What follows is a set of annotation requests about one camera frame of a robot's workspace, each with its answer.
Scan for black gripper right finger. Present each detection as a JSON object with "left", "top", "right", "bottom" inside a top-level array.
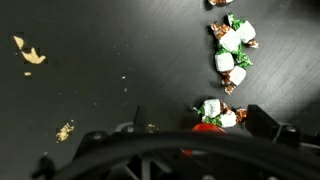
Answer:
[{"left": 245, "top": 103, "right": 320, "bottom": 152}]

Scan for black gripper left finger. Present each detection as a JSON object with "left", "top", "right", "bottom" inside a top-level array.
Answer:
[{"left": 73, "top": 105, "right": 147, "bottom": 158}]

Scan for red plastic cup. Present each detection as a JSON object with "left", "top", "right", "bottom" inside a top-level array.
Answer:
[{"left": 181, "top": 122, "right": 228, "bottom": 158}]

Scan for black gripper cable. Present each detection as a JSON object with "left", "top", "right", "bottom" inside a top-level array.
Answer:
[{"left": 31, "top": 132, "right": 320, "bottom": 180}]

